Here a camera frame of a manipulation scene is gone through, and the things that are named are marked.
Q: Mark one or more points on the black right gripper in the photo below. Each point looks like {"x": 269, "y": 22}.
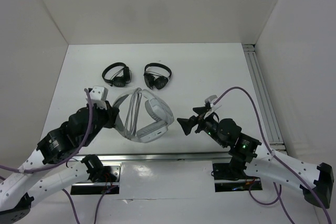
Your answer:
{"x": 187, "y": 124}

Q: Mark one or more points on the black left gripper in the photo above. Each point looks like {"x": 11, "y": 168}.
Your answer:
{"x": 111, "y": 114}

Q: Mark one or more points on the white over-ear headphones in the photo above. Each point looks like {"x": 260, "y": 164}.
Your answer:
{"x": 155, "y": 107}

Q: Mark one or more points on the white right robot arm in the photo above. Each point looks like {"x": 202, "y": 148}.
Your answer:
{"x": 253, "y": 158}

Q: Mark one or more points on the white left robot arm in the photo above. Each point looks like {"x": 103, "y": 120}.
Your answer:
{"x": 28, "y": 185}

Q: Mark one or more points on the black headphones with silver band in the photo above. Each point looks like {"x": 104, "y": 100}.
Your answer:
{"x": 121, "y": 78}

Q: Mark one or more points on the black headphones with thin band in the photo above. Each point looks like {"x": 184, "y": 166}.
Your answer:
{"x": 156, "y": 80}

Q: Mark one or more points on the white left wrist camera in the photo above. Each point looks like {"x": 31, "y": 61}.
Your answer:
{"x": 98, "y": 96}

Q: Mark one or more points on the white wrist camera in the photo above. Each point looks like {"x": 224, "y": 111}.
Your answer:
{"x": 210, "y": 105}
{"x": 98, "y": 96}

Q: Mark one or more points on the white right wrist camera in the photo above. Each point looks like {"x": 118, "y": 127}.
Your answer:
{"x": 210, "y": 105}

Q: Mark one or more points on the aluminium front rail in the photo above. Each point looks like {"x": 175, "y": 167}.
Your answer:
{"x": 158, "y": 157}

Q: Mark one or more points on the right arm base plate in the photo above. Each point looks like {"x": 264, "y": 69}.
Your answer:
{"x": 226, "y": 181}

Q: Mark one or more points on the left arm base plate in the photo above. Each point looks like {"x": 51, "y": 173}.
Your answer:
{"x": 105, "y": 179}

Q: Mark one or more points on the aluminium side rail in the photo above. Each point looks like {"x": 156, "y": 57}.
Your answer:
{"x": 267, "y": 112}

